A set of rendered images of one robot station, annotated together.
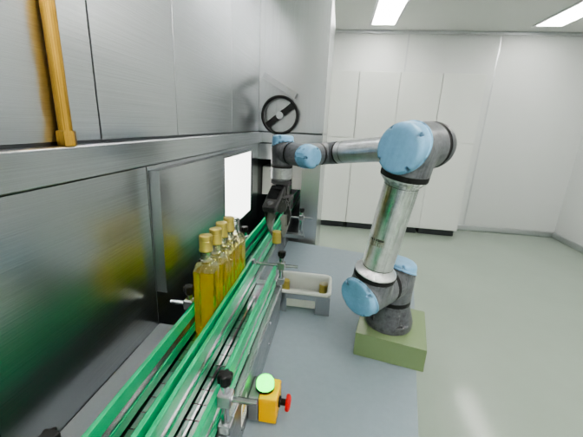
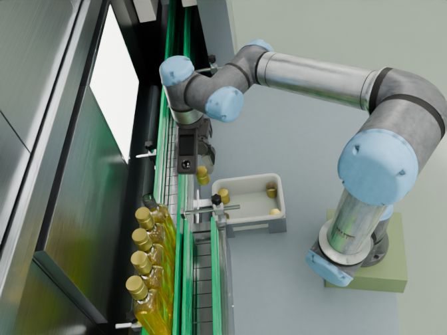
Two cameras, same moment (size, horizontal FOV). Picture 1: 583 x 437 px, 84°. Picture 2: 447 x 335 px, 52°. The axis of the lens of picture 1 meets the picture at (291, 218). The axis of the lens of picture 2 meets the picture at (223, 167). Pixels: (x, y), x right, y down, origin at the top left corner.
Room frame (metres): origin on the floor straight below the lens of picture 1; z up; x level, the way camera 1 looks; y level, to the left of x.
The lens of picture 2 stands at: (0.32, -0.02, 1.99)
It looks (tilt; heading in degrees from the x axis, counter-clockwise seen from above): 49 degrees down; 0
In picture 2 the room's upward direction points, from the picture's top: 13 degrees counter-clockwise
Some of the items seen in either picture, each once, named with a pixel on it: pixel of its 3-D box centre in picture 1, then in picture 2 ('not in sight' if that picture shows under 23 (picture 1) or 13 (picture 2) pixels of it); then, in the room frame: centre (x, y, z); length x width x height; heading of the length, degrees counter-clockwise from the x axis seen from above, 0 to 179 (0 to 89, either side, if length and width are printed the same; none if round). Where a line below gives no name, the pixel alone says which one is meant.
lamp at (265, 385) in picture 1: (265, 382); not in sight; (0.65, 0.04, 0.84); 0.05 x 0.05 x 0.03
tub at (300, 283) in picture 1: (303, 290); (248, 205); (1.18, -0.06, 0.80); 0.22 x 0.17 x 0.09; 83
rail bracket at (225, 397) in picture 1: (237, 405); not in sight; (0.48, 0.08, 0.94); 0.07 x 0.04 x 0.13; 83
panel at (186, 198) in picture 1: (219, 198); (103, 138); (1.25, 0.29, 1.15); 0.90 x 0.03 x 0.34; 173
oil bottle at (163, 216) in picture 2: (235, 261); (163, 231); (1.02, 0.18, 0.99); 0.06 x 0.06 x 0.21; 82
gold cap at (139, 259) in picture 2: (215, 236); (141, 262); (0.85, 0.21, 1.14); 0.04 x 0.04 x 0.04
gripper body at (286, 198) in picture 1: (280, 195); (193, 129); (1.16, 0.04, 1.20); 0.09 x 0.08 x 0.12; 163
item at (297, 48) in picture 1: (300, 86); not in sight; (2.27, -0.02, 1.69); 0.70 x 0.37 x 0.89; 173
